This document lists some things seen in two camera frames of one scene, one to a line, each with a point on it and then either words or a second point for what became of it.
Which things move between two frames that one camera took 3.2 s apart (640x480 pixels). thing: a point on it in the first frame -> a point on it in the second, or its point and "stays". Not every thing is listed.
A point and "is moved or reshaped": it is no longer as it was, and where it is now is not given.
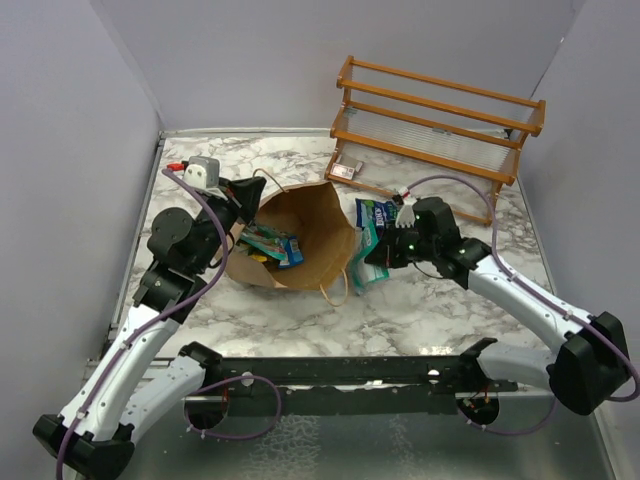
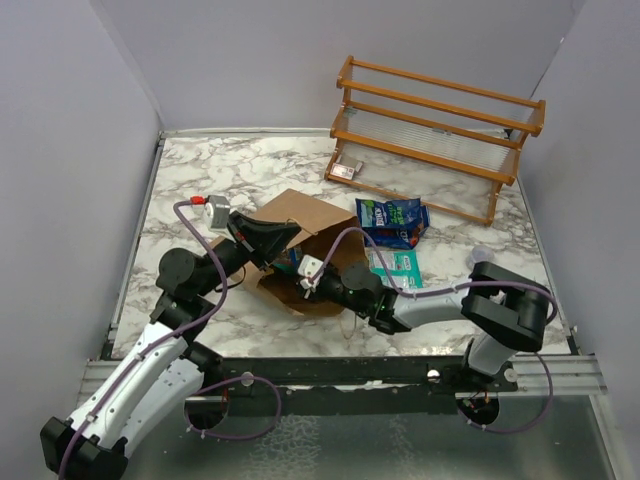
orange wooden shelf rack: x=431 y=142 stays
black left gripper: x=247 y=192 -> x=265 y=238
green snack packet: x=363 y=273 is moved or reshaped
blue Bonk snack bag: x=381 y=213 stays
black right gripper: x=381 y=255 -> x=315 y=295
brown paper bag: x=320 y=219 is moved or reshaped
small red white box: x=342 y=171 stays
